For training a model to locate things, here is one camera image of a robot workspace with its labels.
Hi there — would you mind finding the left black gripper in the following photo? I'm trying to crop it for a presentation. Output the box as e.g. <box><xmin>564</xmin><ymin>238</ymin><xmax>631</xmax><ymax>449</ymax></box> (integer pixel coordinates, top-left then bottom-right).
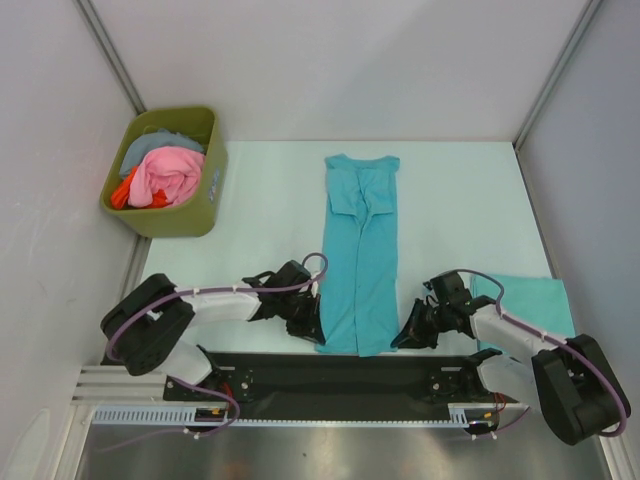
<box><xmin>277</xmin><ymin>292</ymin><xmax>324</xmax><ymax>345</ymax></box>

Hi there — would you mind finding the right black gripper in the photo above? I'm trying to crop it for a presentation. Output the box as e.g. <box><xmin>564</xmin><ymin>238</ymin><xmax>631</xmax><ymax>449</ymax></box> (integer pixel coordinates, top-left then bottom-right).
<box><xmin>392</xmin><ymin>298</ymin><xmax>451</xmax><ymax>350</ymax></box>

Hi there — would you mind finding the cyan blue t shirt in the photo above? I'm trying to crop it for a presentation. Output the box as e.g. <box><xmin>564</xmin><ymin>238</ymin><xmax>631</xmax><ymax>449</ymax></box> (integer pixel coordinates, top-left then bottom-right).
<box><xmin>316</xmin><ymin>154</ymin><xmax>400</xmax><ymax>357</ymax></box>

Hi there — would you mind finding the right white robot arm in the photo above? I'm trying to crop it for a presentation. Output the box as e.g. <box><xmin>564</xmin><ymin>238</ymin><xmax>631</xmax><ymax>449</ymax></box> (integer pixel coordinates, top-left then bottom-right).
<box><xmin>391</xmin><ymin>269</ymin><xmax>631</xmax><ymax>445</ymax></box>

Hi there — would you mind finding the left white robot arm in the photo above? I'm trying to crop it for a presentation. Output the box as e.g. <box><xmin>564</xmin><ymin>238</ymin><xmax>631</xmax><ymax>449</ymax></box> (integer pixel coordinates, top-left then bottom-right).
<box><xmin>100</xmin><ymin>252</ymin><xmax>329</xmax><ymax>400</ymax></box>

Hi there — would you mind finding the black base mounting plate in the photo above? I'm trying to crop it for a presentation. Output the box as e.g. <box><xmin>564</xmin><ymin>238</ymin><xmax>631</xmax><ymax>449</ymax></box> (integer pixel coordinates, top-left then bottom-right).
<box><xmin>163</xmin><ymin>353</ymin><xmax>516</xmax><ymax>416</ymax></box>

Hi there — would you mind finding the folded teal t shirt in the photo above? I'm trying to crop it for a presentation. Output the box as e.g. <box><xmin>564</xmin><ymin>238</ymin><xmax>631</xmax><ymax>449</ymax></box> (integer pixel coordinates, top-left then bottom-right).
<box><xmin>491</xmin><ymin>274</ymin><xmax>576</xmax><ymax>338</ymax></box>

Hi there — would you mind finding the pink t shirt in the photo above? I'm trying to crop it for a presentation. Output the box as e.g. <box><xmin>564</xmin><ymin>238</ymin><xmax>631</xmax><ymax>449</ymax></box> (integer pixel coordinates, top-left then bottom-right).
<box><xmin>127</xmin><ymin>146</ymin><xmax>205</xmax><ymax>209</ymax></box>

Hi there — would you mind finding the orange red t shirt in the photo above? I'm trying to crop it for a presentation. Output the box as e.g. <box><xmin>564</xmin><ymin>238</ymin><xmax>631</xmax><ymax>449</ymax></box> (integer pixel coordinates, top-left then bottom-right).
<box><xmin>110</xmin><ymin>167</ymin><xmax>169</xmax><ymax>210</ymax></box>

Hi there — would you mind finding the olive green plastic bin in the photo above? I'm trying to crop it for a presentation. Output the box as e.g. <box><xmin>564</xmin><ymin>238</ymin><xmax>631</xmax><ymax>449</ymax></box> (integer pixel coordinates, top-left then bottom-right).
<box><xmin>100</xmin><ymin>106</ymin><xmax>228</xmax><ymax>238</ymax></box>

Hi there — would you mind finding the grey blue t shirt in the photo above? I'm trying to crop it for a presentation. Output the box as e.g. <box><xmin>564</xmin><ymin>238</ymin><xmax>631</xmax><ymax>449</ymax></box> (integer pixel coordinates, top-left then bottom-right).
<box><xmin>119</xmin><ymin>129</ymin><xmax>205</xmax><ymax>179</ymax></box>

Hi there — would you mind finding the white slotted cable duct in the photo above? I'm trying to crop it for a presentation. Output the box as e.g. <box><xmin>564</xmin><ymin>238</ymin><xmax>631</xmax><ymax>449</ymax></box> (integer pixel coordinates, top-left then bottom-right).
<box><xmin>92</xmin><ymin>403</ymin><xmax>506</xmax><ymax>427</ymax></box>

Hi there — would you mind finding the aluminium extrusion rail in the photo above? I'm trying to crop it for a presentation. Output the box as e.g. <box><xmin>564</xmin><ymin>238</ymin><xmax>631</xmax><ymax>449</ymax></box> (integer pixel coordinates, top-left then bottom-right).
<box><xmin>71</xmin><ymin>365</ymin><xmax>167</xmax><ymax>405</ymax></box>

